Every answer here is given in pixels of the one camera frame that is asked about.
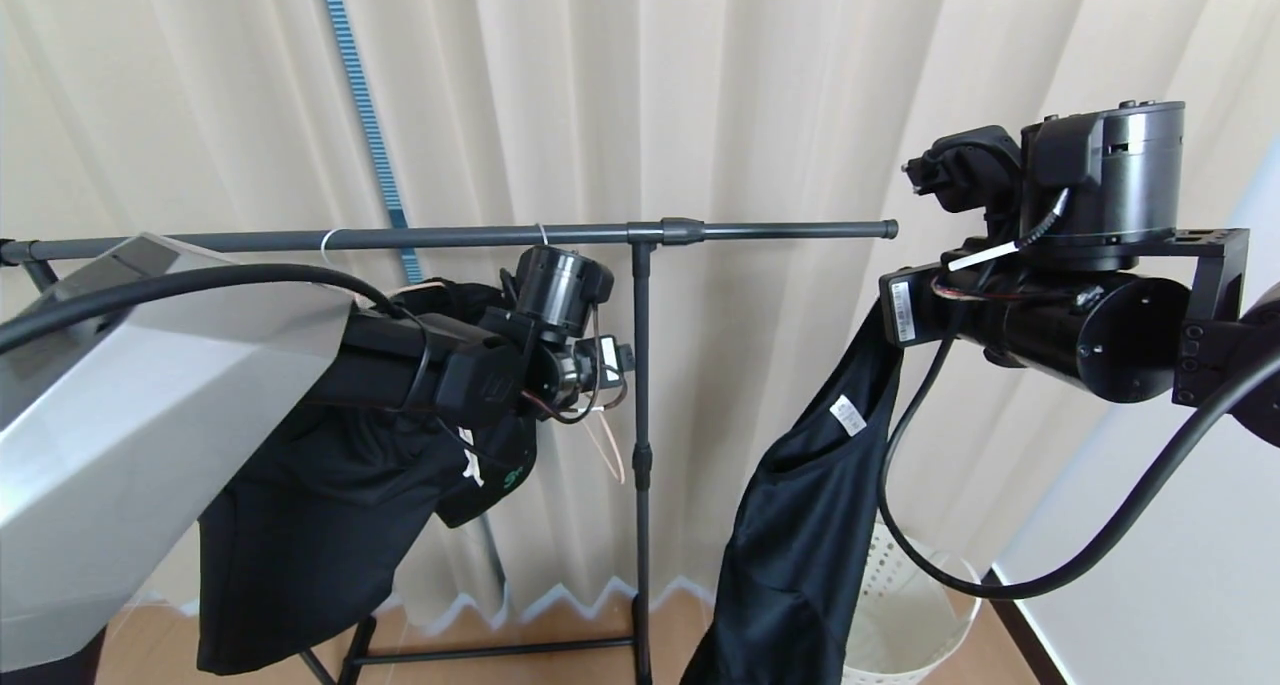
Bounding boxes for black shorts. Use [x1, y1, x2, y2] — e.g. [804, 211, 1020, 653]
[197, 277, 541, 676]

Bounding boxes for beige curtain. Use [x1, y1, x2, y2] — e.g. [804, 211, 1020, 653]
[0, 0, 1280, 631]

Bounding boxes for pink clothes hanger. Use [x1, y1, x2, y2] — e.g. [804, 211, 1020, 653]
[319, 227, 446, 298]
[535, 222, 627, 486]

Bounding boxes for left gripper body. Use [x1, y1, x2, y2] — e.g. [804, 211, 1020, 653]
[545, 333, 638, 412]

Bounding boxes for white laundry basket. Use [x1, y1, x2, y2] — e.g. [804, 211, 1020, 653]
[840, 520, 986, 685]

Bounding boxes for black sleeveless shirt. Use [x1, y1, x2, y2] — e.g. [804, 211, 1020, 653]
[680, 300, 906, 685]

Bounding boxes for black clothes rack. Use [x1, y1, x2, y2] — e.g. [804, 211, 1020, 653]
[0, 218, 899, 685]

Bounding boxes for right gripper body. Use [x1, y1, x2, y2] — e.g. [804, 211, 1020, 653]
[880, 239, 1192, 404]

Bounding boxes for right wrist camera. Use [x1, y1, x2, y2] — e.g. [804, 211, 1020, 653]
[902, 125, 1023, 232]

